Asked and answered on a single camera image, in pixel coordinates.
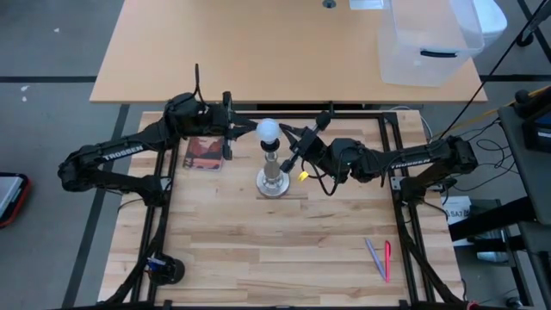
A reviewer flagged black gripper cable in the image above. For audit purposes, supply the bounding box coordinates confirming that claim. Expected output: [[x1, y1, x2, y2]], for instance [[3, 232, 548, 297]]
[[193, 63, 203, 101], [300, 161, 341, 197]]

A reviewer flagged red-edged black case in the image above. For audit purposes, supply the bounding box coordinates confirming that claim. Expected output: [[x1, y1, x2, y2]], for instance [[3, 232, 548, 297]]
[[0, 171, 32, 229]]

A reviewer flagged white round object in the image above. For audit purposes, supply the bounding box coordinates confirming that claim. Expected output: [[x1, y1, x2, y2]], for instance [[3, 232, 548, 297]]
[[473, 0, 509, 48]]

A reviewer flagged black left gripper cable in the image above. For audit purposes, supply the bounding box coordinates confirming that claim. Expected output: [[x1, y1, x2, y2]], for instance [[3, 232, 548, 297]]
[[193, 63, 203, 101]]

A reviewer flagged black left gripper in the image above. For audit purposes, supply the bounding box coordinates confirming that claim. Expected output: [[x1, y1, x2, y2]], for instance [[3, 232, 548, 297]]
[[165, 90, 260, 162]]

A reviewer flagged dark grey cart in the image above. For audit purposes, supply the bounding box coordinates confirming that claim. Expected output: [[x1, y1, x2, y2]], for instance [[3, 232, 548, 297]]
[[447, 85, 551, 310]]

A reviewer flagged white printed box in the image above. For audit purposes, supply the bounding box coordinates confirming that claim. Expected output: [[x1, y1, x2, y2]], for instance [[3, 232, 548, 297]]
[[442, 195, 474, 225]]

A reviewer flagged purple pen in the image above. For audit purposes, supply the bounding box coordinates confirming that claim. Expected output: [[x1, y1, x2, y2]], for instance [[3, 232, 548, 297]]
[[364, 238, 387, 281]]

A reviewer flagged pink pen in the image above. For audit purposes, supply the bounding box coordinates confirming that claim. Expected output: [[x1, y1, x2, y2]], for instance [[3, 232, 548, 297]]
[[383, 239, 393, 283]]

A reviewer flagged yellow cord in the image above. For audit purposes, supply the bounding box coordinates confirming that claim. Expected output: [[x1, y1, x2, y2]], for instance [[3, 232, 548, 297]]
[[451, 84, 551, 130]]

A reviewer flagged white lightbulb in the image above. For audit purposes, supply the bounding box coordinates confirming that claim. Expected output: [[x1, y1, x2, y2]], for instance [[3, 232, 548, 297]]
[[256, 118, 283, 146]]

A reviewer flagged clear plastic storage bin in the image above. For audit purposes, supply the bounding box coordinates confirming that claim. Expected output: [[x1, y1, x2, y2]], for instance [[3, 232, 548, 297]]
[[377, 0, 486, 89]]

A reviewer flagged black aluminium frame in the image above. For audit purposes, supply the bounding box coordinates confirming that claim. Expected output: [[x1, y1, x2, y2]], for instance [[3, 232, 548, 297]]
[[102, 102, 466, 310]]

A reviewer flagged light wooden desk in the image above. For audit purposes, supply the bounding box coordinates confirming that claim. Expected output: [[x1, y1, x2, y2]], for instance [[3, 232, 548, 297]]
[[90, 0, 488, 104]]

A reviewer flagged silver lamp stand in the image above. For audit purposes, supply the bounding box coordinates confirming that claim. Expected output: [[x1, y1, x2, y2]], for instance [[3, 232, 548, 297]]
[[255, 138, 291, 200]]

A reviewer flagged thin black pole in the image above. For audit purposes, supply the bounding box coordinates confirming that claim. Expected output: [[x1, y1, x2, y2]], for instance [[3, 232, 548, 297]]
[[441, 0, 551, 139]]

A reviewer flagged black box device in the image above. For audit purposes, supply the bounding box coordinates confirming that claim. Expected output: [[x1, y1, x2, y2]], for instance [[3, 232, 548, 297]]
[[523, 122, 551, 154]]

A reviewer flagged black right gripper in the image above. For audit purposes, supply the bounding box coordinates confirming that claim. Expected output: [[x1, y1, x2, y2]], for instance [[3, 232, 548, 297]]
[[279, 110, 368, 183]]

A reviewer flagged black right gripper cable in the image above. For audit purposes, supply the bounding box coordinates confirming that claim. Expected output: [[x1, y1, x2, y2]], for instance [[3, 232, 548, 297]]
[[300, 161, 341, 197]]

